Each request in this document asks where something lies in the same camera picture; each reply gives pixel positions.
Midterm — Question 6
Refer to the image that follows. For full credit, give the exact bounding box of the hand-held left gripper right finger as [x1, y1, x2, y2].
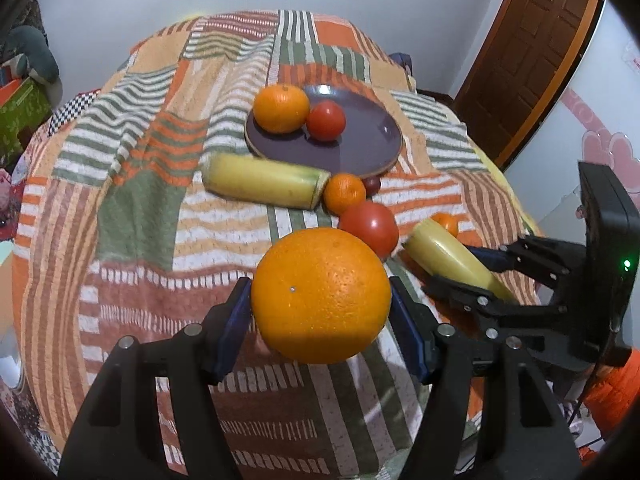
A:
[387, 276, 584, 480]

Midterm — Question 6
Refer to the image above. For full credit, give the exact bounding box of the black white checkered cloth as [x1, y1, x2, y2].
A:
[47, 89, 101, 136]

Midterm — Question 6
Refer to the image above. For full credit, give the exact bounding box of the whole yellow banana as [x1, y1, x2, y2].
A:
[402, 218, 516, 303]

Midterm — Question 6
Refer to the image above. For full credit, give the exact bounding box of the brown wooden door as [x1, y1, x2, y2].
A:
[452, 0, 603, 171]

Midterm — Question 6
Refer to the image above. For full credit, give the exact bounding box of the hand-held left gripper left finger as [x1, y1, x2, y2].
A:
[57, 276, 254, 480]

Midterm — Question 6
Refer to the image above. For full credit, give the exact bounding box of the orange cloth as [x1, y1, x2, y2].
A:
[580, 362, 640, 443]

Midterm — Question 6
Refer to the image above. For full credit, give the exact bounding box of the cut-end yellow banana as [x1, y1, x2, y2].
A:
[202, 153, 331, 210]

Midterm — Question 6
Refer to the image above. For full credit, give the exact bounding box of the large red tomato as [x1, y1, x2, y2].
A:
[339, 201, 400, 260]

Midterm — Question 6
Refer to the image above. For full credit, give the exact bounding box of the grey plush toy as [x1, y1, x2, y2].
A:
[5, 25, 63, 86]

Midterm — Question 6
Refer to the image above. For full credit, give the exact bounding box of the green patterned box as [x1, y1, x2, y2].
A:
[0, 77, 53, 161]

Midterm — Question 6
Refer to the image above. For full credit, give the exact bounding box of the striped patchwork blanket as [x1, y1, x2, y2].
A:
[12, 9, 543, 478]

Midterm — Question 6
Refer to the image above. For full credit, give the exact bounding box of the dark blue cloth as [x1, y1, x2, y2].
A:
[389, 52, 417, 92]

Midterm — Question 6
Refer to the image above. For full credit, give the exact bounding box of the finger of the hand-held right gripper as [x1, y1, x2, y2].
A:
[424, 275, 569, 352]
[467, 235, 588, 287]

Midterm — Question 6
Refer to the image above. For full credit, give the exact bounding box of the small red tomato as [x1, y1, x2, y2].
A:
[306, 101, 347, 142]

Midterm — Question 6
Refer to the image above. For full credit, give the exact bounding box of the white round object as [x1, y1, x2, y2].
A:
[0, 330, 24, 392]

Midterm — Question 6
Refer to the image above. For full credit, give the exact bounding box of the black cable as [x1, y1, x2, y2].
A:
[564, 366, 603, 443]

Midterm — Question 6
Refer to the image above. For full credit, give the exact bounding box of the small mandarin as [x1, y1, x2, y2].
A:
[324, 173, 367, 214]

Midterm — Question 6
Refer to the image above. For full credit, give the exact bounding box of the tiny mandarin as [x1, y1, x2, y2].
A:
[431, 212, 459, 238]

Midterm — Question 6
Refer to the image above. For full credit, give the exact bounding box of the large orange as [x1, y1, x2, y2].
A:
[250, 227, 392, 365]

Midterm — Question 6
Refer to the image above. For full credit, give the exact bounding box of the medium orange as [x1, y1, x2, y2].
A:
[253, 84, 311, 135]

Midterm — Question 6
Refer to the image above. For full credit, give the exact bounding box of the purple ceramic plate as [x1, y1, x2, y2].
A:
[244, 84, 404, 176]

